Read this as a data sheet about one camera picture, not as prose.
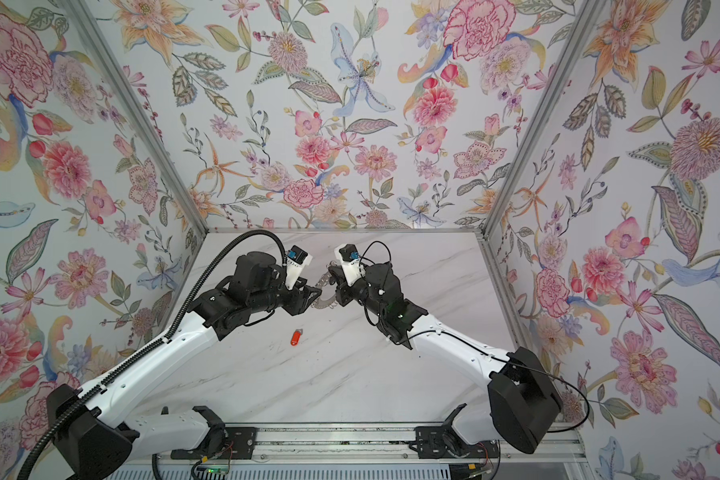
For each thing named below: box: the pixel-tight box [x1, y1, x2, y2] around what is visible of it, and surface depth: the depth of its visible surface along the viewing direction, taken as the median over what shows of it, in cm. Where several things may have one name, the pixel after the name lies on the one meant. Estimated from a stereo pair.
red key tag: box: [290, 328, 303, 347], surface depth 95 cm
